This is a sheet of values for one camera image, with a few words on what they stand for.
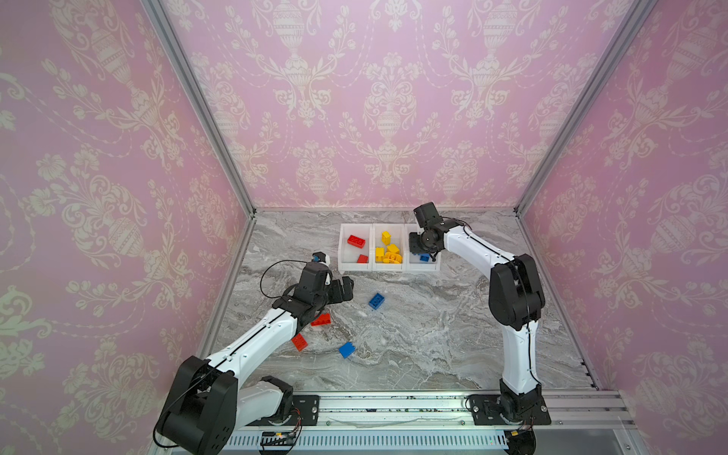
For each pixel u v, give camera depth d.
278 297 0.64
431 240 0.74
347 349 0.85
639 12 0.68
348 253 1.07
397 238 1.10
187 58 0.79
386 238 1.09
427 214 0.79
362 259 1.04
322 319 0.77
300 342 0.85
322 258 0.77
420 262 1.03
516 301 0.55
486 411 0.73
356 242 1.08
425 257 1.03
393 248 1.06
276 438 0.73
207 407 0.40
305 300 0.65
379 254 1.03
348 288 0.78
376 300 0.94
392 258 1.01
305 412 0.74
